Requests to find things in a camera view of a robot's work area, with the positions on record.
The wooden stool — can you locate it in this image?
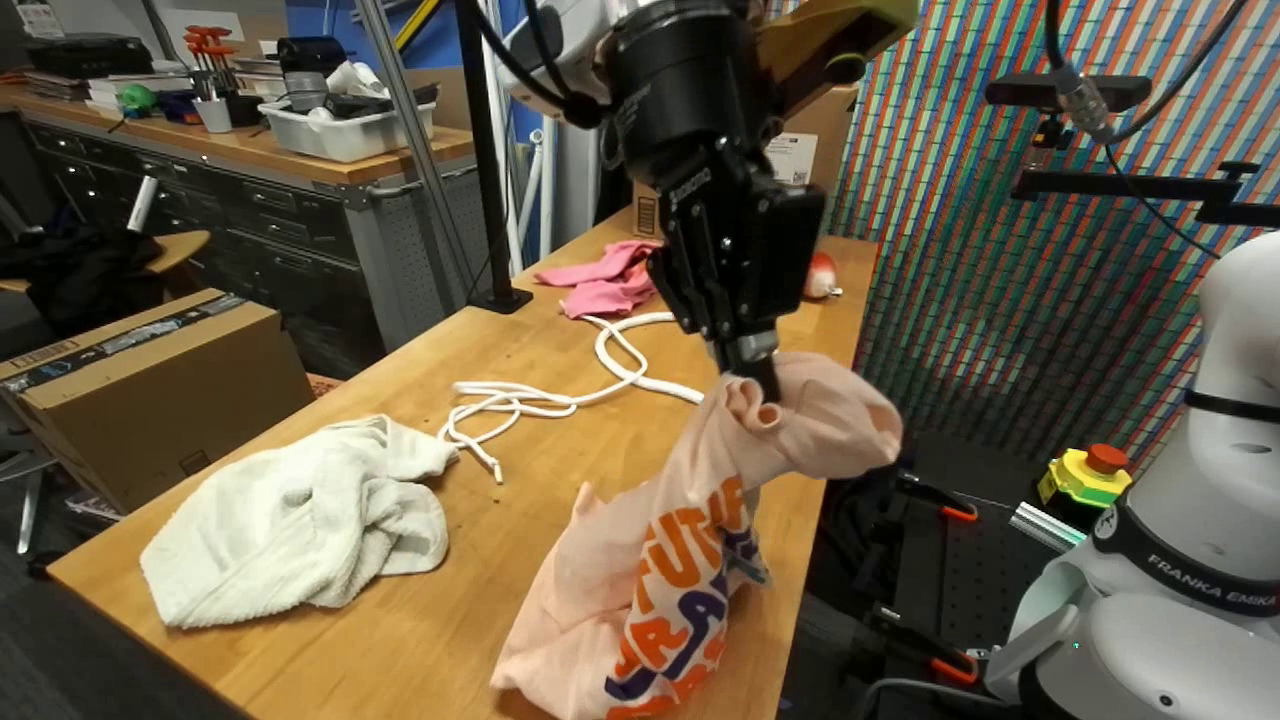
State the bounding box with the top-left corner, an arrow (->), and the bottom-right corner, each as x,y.
0,228 -> 215,301

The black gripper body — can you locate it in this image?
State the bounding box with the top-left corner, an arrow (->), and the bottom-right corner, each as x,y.
653,135 -> 831,344

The white frame pole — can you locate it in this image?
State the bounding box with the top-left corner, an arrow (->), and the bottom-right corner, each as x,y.
527,118 -> 560,263

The black flat device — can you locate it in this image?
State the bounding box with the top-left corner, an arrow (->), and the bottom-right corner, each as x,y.
24,34 -> 156,79

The white cup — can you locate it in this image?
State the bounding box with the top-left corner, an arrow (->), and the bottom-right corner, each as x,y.
191,93 -> 235,135

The black stereo camera bar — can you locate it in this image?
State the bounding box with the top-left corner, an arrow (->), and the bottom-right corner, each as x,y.
979,74 -> 1157,118

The orange black clamp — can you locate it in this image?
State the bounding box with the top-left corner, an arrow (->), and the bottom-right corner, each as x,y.
871,605 -> 994,696
893,467 -> 987,531

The orange tool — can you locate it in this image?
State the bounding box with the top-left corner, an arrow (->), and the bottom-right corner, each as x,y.
181,25 -> 239,74

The white towel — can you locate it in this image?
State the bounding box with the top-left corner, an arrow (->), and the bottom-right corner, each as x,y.
138,412 -> 464,632

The grey metal pole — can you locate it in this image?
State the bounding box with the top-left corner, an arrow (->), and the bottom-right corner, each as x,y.
352,0 -> 471,312

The black bulky item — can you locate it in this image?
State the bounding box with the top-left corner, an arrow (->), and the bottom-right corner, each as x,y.
271,34 -> 352,79

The black bag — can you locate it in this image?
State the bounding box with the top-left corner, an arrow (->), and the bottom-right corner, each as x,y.
17,220 -> 170,340

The green small item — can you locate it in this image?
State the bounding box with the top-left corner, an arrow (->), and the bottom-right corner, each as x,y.
114,79 -> 160,122

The white rope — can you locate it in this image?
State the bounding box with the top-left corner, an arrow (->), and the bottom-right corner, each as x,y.
436,309 -> 708,488

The cardboard box with black tape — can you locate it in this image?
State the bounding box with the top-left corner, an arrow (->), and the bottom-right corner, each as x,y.
0,283 -> 319,518

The black pole stand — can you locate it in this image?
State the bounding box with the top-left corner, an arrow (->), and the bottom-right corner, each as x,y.
454,0 -> 538,316

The peach printed cloth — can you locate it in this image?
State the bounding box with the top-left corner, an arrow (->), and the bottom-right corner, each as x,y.
488,348 -> 910,720

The white crumpled cloth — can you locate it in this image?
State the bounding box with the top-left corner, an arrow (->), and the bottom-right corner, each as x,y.
319,58 -> 392,110

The aluminium profile piece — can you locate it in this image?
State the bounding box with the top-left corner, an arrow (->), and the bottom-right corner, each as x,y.
1010,495 -> 1092,553

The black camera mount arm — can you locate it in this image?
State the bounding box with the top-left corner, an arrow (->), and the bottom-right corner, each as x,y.
1010,157 -> 1280,231

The yellow red emergency stop button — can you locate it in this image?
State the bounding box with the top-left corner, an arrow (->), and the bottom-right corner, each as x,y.
1036,439 -> 1137,513

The wooden top workbench with drawers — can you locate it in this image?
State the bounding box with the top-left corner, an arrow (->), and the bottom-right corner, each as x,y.
0,79 -> 494,365

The white tube handle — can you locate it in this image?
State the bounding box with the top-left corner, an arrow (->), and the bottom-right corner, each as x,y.
120,170 -> 163,241

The white plastic bin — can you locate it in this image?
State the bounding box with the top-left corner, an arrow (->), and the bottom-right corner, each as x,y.
256,93 -> 440,170

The pink cloth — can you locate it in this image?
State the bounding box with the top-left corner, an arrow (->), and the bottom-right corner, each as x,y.
538,238 -> 667,326

